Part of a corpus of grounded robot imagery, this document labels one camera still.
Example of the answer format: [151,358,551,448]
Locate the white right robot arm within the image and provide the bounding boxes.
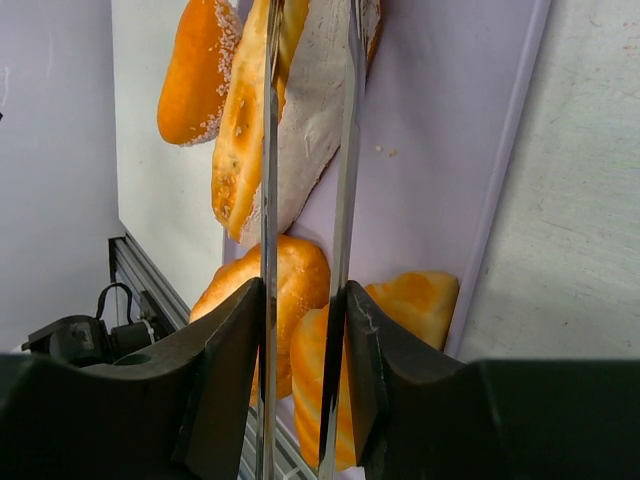
[1,279,639,479]

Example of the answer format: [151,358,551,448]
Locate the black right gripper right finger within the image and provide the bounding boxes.
[345,281,639,479]

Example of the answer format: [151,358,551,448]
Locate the long glazed fake loaf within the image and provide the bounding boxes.
[211,0,350,248]

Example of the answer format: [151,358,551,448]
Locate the metal kitchen tongs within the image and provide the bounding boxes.
[256,1,367,479]

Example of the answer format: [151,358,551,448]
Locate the fake croissant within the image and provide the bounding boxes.
[290,271,459,471]

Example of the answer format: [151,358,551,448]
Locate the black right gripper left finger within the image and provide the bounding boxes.
[1,278,264,479]

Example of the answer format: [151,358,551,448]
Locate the lilac plastic tray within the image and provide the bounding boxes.
[219,0,554,451]

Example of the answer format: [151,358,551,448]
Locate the oval white-topped fake bread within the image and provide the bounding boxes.
[189,235,330,399]

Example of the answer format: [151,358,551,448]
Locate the small round orange bun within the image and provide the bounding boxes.
[157,0,242,147]

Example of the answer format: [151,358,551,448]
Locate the aluminium table frame rail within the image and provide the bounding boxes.
[109,234,317,479]

